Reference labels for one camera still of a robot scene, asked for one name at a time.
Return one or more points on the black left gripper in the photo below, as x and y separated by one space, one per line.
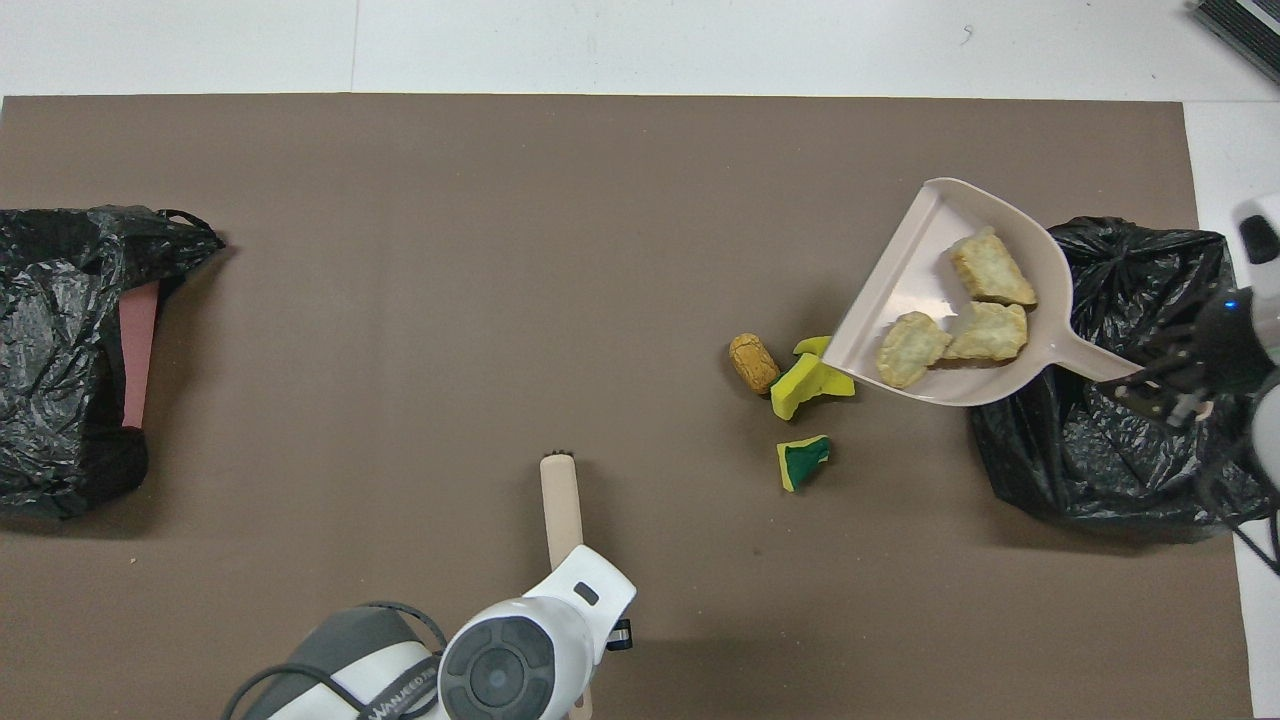
620 636

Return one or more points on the pink bin box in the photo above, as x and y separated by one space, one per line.
138 350

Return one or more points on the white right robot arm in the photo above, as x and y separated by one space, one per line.
1262 235

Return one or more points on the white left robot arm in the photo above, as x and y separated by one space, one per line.
500 670

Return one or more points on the pale yellow sponge chunk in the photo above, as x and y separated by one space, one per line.
993 268
988 330
912 348

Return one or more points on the brown cork-like sponge piece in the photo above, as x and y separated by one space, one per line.
752 362

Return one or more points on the brown table mat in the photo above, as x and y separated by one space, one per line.
500 250

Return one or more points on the black trash bag bin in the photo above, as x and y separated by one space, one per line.
1080 460
50 420

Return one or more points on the yellow and green sponge piece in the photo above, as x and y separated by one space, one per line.
800 465

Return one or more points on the beige hand brush black bristles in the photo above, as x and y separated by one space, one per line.
560 510

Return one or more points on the beige plastic dustpan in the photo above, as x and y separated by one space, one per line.
900 290

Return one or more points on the dark striped flat object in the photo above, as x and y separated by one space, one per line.
1245 25

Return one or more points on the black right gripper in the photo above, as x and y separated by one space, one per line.
1220 350

